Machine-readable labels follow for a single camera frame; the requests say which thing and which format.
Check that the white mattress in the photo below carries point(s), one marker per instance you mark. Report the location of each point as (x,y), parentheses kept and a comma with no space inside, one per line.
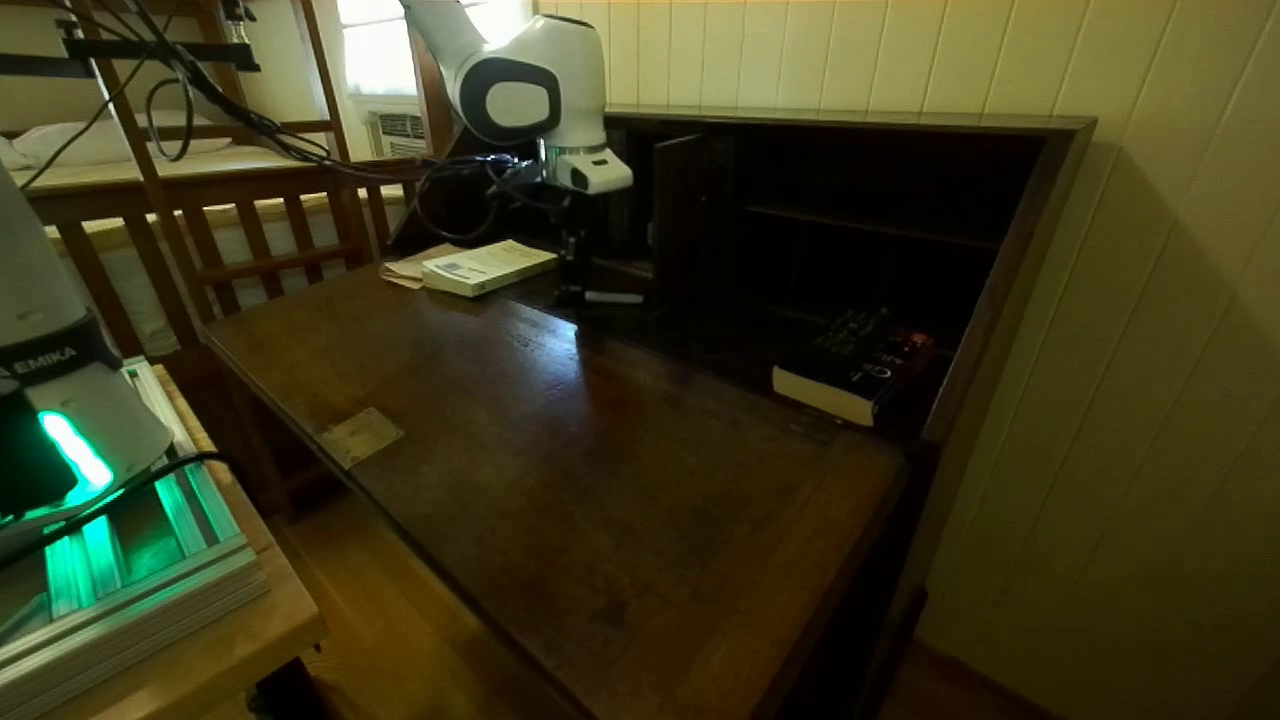
(52,142)

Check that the wooden slatted railing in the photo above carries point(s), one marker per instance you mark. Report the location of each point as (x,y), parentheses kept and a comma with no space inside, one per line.
(264,180)

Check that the small paper card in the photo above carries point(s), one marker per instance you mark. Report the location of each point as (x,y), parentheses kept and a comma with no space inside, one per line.
(360,436)

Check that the white paperback book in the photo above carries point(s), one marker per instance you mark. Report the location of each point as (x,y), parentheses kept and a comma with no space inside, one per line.
(486,266)

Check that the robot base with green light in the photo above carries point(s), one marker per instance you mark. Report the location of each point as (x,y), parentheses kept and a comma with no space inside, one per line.
(34,280)

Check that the dark wooden secretary desk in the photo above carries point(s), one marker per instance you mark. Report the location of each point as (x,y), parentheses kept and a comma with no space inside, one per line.
(603,505)

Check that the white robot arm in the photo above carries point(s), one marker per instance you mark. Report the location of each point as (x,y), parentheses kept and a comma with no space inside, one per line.
(561,64)

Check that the green lit white device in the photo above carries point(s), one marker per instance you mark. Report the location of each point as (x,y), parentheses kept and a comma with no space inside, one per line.
(135,585)

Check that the small dark cabinet door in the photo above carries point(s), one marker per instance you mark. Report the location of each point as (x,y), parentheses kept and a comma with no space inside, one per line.
(692,220)

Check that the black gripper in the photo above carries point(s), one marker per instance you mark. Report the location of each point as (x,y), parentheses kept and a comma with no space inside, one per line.
(585,231)

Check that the black metal bar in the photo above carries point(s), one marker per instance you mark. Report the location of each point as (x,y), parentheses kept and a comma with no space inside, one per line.
(161,52)

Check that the white window air conditioner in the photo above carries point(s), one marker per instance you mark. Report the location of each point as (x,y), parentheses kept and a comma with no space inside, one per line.
(396,132)

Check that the bright window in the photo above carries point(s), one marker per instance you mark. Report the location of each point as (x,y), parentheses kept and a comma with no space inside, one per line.
(372,46)

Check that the wooden bunk bed frame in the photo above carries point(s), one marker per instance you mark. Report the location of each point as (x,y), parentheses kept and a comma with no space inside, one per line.
(243,130)

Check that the light wooden side table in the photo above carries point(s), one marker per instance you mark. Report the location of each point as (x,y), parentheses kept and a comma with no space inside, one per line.
(253,642)

